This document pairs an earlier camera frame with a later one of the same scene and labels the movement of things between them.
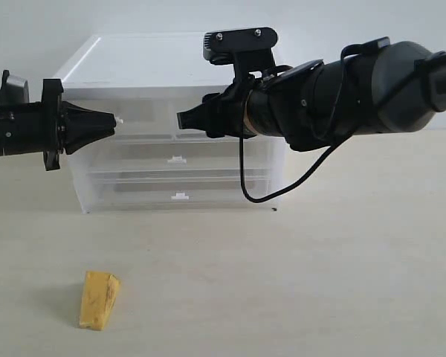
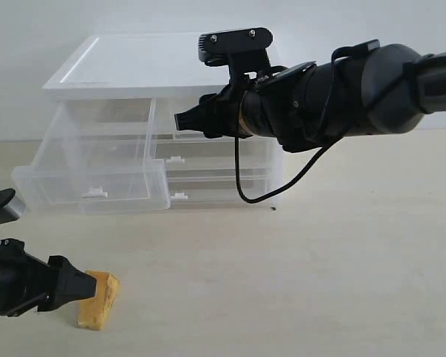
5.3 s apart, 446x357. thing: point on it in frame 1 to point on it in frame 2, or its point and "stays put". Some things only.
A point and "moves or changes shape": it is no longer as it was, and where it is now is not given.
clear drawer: [180, 102] stays put
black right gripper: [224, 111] stays put
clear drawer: [137, 119] moves or changes shape
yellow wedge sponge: [100, 291] stays put
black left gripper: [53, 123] to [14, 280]
